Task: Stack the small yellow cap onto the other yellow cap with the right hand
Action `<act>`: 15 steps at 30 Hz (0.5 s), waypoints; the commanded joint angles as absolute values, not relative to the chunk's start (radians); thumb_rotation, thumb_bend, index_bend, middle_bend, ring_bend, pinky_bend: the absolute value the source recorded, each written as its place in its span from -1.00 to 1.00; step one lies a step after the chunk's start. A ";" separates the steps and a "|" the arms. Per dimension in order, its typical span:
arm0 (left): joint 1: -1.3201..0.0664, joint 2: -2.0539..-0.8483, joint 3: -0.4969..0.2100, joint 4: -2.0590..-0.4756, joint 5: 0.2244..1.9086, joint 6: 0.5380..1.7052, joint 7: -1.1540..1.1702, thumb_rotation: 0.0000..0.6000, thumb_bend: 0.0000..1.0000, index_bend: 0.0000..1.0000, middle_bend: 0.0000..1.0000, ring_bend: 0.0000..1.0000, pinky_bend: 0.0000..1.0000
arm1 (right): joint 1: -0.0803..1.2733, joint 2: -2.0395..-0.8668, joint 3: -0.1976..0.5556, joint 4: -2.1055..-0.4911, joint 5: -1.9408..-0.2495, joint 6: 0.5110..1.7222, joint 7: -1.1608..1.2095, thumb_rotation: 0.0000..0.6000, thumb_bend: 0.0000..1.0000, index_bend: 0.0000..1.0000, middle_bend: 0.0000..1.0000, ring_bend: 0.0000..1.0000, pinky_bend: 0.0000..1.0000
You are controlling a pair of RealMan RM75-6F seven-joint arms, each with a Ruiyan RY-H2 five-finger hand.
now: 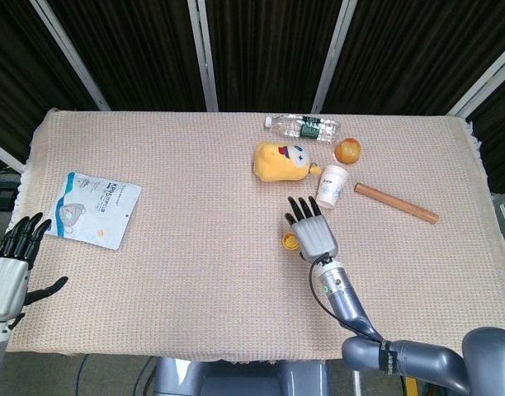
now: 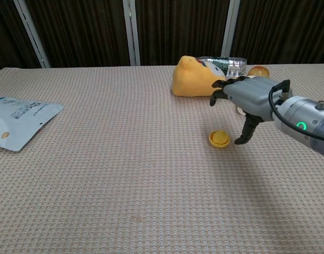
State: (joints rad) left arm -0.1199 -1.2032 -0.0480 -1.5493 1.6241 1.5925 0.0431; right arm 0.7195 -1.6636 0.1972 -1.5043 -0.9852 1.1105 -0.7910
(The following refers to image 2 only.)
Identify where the yellow round eggshell cup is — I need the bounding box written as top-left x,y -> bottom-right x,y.
209,129 -> 231,149

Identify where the white blue mask package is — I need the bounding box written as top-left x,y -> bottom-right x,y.
0,96 -> 65,152

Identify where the yellow plush toy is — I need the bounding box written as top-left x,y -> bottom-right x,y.
172,55 -> 228,97

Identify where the orange translucent ball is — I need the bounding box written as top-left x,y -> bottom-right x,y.
247,66 -> 272,78

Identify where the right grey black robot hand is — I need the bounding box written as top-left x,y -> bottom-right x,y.
209,76 -> 282,146

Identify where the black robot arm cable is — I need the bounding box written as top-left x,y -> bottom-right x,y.
268,79 -> 324,144

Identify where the clear plastic water bottle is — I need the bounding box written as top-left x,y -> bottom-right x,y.
195,56 -> 249,78

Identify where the beige woven tablecloth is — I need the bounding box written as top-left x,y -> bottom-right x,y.
0,62 -> 324,254

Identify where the white metal frame post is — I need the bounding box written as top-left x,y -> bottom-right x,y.
221,0 -> 241,58
13,0 -> 51,69
122,0 -> 141,67

